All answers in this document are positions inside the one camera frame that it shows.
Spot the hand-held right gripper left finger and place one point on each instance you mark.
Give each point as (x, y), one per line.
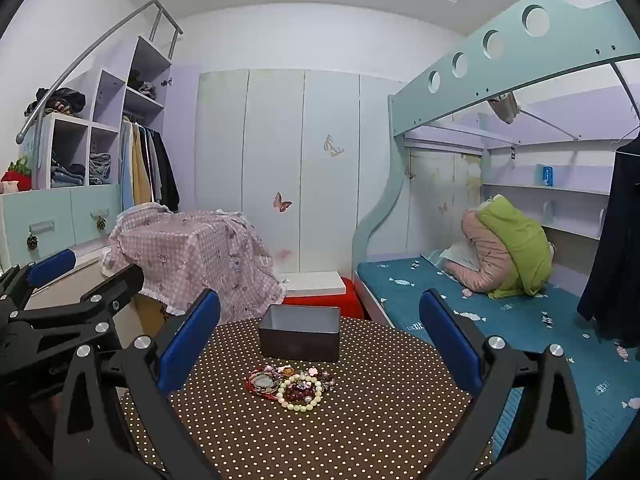
(190, 345)

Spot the pink checked cloth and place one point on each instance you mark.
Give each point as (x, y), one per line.
(190, 255)

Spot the grey hanging cloth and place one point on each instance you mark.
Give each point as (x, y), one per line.
(505, 107)

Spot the red plush toy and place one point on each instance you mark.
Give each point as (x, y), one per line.
(17, 177)

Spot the yellow butterfly sticker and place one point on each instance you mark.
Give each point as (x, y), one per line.
(332, 146)

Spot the white wall shelf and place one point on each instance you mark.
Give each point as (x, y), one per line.
(575, 190)

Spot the flat white box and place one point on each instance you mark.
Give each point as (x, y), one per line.
(315, 284)

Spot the white wardrobe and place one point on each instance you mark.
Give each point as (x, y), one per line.
(275, 135)

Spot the pile of dark clothes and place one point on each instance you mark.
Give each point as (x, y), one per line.
(60, 100)

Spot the teal drawer cabinet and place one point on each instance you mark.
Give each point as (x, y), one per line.
(50, 210)

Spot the red stool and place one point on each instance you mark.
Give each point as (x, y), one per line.
(350, 300)

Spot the dark hanging coat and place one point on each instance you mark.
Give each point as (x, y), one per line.
(620, 235)

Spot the small blue box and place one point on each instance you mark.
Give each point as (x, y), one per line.
(545, 175)

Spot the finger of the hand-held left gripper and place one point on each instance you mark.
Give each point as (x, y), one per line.
(117, 285)
(50, 266)

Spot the green blanket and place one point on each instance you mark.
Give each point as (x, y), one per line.
(520, 250)

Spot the row of hanging clothes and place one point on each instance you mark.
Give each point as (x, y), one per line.
(150, 165)

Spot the grey metal box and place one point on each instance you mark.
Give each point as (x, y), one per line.
(300, 345)

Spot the pile of jewelry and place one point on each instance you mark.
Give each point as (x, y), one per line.
(322, 377)

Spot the small butterfly sticker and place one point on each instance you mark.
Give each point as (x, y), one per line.
(410, 172)
(442, 208)

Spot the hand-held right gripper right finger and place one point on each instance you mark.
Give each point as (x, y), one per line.
(450, 345)

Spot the grey metal handrail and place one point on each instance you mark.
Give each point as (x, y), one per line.
(90, 52)

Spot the dark folded clothes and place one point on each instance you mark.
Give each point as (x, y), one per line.
(142, 87)

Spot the teal bunk bed frame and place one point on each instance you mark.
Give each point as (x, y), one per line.
(450, 100)

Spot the pine cone drawer knob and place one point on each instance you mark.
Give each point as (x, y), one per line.
(32, 242)
(101, 223)

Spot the white pillow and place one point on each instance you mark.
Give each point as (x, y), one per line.
(462, 258)

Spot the white stepped shelf unit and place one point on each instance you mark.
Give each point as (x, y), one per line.
(86, 155)

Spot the folded blue jeans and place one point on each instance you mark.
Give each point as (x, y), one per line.
(100, 167)
(67, 175)

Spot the brown polka dot round table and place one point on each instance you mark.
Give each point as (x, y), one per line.
(375, 410)

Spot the pink butterfly sticker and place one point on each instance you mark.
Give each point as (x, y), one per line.
(281, 202)

